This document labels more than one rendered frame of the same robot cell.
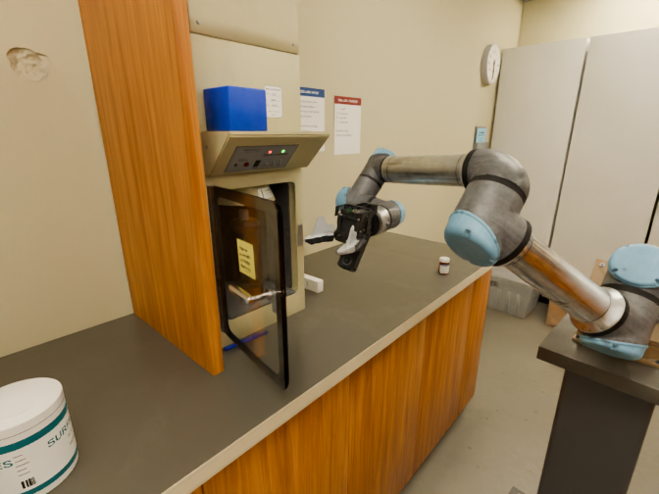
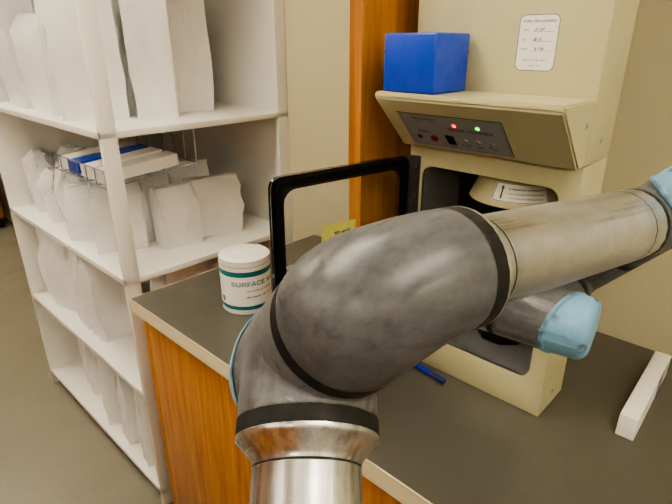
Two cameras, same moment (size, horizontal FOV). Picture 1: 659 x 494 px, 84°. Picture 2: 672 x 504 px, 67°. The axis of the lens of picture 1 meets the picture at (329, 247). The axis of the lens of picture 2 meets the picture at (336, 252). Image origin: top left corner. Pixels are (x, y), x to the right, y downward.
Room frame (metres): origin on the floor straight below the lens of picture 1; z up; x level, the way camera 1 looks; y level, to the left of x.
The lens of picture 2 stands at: (0.75, -0.69, 1.59)
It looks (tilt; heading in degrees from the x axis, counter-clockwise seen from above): 22 degrees down; 91
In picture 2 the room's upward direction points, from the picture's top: straight up
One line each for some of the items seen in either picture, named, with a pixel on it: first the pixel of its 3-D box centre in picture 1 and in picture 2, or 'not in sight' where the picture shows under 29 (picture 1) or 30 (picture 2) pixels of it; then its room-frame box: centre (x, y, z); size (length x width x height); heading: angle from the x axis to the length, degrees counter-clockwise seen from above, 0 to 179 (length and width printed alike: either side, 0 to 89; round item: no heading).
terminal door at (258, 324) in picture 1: (246, 281); (344, 270); (0.75, 0.18, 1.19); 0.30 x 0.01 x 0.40; 39
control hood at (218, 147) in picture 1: (272, 152); (473, 127); (0.95, 0.15, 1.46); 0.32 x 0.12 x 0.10; 138
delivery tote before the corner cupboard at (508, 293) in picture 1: (501, 286); not in sight; (3.05, -1.57, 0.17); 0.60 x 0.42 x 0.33; 46
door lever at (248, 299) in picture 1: (249, 292); not in sight; (0.67, 0.16, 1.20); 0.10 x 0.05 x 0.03; 39
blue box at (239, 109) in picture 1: (235, 110); (425, 62); (0.88, 0.21, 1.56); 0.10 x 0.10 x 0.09; 48
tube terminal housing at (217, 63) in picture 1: (234, 196); (514, 187); (1.07, 0.28, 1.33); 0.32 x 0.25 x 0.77; 138
